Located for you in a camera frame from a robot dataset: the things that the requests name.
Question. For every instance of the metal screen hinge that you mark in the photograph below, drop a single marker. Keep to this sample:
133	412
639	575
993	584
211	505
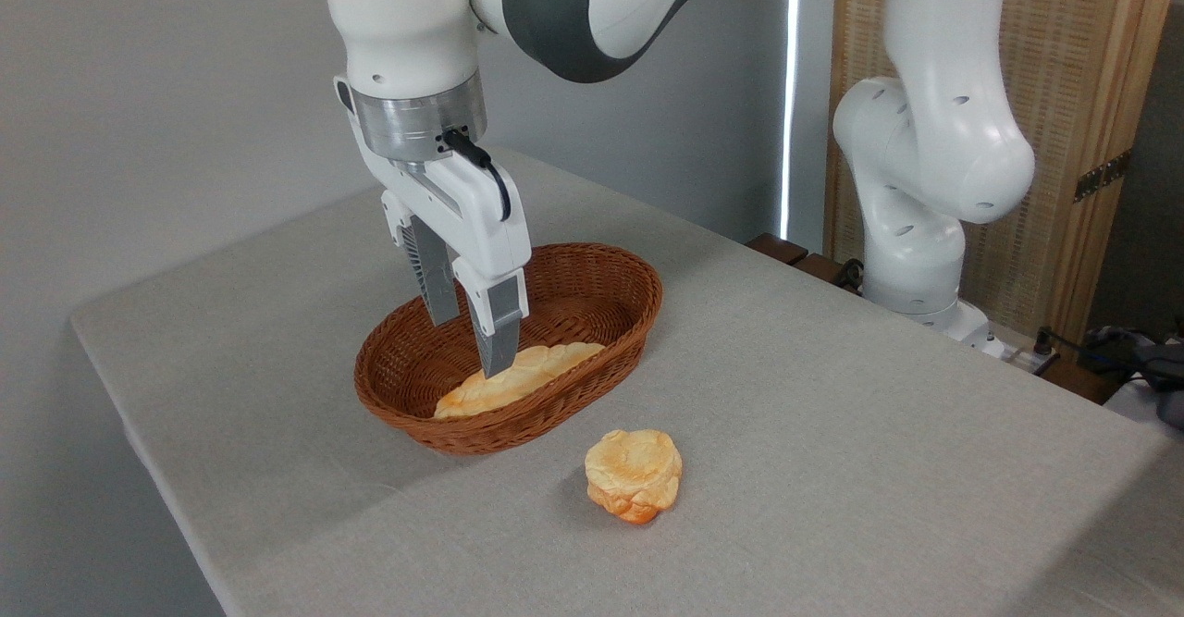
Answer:
1101	176

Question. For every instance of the brown oval wicker basket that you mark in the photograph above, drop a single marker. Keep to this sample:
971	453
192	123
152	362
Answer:
592	284

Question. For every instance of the round puffy bread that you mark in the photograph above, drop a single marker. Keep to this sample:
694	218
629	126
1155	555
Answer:
634	474

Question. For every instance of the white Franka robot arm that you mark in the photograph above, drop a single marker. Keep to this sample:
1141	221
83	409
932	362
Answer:
407	25

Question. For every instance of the dark brown wooden block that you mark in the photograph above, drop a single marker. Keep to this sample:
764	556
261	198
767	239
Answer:
786	252

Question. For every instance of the wooden rattan folding screen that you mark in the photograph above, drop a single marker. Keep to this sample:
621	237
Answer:
1073	62

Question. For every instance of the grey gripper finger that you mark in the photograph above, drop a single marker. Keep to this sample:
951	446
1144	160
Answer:
435	275
498	326

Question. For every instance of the long flat bread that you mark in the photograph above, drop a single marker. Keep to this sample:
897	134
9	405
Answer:
527	376

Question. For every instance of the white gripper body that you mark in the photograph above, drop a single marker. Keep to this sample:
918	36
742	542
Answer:
462	205

